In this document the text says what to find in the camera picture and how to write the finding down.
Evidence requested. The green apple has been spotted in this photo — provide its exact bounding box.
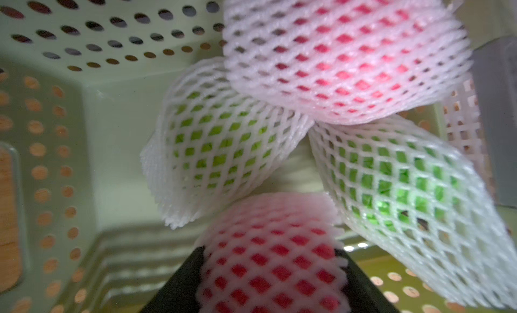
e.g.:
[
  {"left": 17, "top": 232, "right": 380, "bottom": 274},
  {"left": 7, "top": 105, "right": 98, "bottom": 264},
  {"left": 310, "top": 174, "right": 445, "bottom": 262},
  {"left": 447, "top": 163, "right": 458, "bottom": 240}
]
[
  {"left": 308, "top": 115, "right": 516, "bottom": 308},
  {"left": 140, "top": 57, "right": 314, "bottom": 229}
]

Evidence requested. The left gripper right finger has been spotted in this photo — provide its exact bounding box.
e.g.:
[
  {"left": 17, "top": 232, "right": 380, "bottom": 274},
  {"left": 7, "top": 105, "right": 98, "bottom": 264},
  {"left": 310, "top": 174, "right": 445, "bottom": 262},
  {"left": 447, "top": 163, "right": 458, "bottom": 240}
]
[{"left": 335, "top": 249, "right": 400, "bottom": 313}]

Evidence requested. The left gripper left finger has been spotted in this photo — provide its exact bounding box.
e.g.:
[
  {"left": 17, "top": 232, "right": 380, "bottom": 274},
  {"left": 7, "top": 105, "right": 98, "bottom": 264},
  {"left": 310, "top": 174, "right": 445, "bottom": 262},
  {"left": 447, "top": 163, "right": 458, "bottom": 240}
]
[{"left": 140, "top": 247, "right": 205, "bottom": 313}]

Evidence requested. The green plastic basket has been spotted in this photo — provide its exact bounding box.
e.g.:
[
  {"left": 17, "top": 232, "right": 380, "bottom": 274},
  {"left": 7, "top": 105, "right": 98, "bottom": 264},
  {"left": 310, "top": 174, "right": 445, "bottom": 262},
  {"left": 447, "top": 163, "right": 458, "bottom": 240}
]
[{"left": 1, "top": 0, "right": 516, "bottom": 312}]

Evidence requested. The white plastic basket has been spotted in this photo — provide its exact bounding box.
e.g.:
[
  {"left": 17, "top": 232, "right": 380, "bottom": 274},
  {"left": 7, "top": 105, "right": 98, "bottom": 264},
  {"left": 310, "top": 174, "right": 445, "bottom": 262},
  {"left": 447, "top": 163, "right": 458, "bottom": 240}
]
[{"left": 444, "top": 36, "right": 516, "bottom": 208}]

